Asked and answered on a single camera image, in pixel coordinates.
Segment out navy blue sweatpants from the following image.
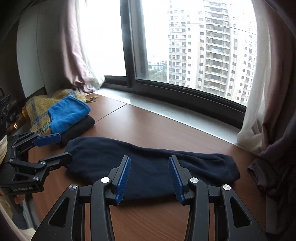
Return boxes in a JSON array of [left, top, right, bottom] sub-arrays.
[[65, 137, 240, 201]]

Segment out person's left hand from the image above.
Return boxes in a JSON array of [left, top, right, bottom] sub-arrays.
[[1, 190, 25, 218]]

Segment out yellow plaid fringed blanket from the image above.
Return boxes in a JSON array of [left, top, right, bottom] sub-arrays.
[[23, 89, 97, 135]]

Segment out folded blue garment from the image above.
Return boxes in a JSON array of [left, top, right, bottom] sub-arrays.
[[48, 96, 91, 134]]

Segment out folded black garment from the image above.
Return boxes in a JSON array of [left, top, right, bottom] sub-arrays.
[[58, 115, 95, 147]]

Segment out white sheer curtain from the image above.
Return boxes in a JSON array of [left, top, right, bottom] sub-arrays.
[[237, 1, 271, 154]]

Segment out left pink curtain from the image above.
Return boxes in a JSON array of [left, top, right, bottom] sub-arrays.
[[60, 1, 104, 94]]

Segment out right dark curtain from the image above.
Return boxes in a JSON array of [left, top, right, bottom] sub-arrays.
[[248, 1, 295, 240]]

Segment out black window frame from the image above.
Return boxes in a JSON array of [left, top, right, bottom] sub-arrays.
[[107, 1, 246, 128]]

